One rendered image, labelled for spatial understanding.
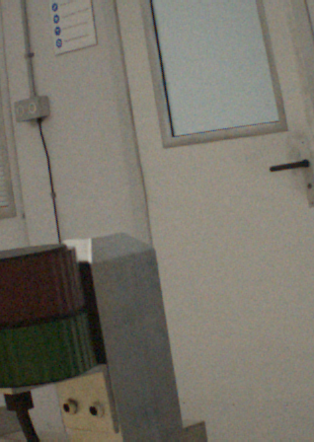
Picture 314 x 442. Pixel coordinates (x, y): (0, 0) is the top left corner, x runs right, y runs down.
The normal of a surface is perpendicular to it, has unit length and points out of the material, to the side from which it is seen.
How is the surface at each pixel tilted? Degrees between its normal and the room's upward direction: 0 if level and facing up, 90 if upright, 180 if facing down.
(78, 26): 90
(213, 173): 90
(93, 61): 90
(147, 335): 90
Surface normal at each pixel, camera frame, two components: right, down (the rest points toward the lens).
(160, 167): -0.73, 0.15
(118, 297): 0.67, -0.07
